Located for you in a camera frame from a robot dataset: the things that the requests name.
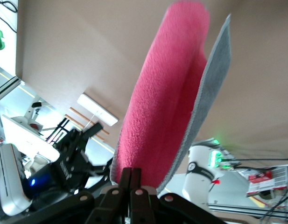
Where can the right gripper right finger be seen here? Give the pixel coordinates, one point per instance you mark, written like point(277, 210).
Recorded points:
point(140, 200)

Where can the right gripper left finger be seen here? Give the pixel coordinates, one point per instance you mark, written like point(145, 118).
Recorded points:
point(118, 198)

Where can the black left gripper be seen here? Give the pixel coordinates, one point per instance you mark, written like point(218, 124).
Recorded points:
point(66, 168)

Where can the grey and pink towel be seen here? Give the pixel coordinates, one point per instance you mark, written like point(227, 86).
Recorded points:
point(157, 93)

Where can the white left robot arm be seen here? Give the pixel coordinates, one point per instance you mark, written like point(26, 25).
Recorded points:
point(197, 163)

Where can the red white printed box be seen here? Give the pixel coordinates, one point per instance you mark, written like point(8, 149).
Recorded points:
point(262, 179)

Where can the aluminium frame rail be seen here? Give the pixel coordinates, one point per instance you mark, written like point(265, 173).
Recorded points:
point(6, 86)

